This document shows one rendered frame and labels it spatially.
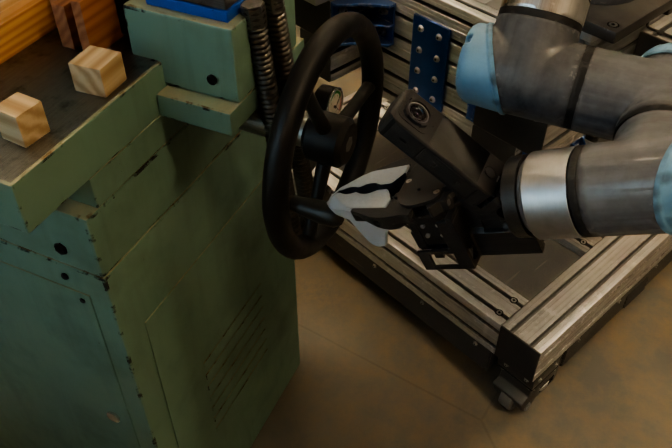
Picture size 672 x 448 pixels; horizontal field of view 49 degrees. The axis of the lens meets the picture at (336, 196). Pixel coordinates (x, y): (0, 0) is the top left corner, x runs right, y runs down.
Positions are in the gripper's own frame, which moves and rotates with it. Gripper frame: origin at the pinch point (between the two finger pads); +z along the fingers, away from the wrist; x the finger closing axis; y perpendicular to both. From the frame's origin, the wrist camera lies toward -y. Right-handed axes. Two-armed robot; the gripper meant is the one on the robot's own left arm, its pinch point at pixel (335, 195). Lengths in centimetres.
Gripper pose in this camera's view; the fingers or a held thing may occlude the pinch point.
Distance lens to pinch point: 73.6
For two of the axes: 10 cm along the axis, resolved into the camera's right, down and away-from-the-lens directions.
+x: 4.2, -6.5, 6.3
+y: 4.5, 7.5, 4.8
